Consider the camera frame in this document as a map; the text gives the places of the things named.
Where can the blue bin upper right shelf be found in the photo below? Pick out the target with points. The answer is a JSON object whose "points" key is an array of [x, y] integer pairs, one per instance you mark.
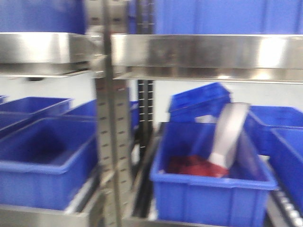
{"points": [[197, 17]]}

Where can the blue bin shelf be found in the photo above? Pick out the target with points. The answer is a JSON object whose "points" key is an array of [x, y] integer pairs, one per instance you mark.
{"points": [[197, 17], [43, 16]]}

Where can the steel left shelf board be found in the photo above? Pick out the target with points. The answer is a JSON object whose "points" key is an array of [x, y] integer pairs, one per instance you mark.
{"points": [[51, 55]]}

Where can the blue bin upper left shelf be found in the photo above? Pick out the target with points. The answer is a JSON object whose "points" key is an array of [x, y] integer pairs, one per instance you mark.
{"points": [[43, 16]]}

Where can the tilted blue bin behind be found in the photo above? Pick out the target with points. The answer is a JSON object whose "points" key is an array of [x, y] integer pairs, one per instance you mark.
{"points": [[209, 99]]}

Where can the red mesh cloth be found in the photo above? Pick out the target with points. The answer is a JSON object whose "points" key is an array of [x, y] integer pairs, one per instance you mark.
{"points": [[195, 165]]}

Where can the blue bin lower left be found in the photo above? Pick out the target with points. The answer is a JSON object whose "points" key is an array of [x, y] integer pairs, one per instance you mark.
{"points": [[44, 164]]}

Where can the blue bin with red cloth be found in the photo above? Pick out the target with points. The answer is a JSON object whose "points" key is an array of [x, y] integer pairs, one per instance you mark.
{"points": [[237, 200]]}

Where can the blue bin right rear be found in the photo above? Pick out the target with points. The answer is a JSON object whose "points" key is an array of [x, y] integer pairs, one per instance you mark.
{"points": [[261, 119]]}

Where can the blue bin far right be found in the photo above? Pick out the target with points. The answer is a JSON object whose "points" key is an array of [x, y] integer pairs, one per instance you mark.
{"points": [[286, 159]]}

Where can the blue bin left rear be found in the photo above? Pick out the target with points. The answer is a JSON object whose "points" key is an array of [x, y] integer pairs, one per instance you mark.
{"points": [[19, 113]]}

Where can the black perforated rear post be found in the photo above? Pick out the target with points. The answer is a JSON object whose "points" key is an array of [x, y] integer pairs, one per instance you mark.
{"points": [[145, 99]]}

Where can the perforated steel upright post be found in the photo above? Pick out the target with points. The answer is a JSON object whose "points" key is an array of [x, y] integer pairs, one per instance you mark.
{"points": [[107, 17]]}

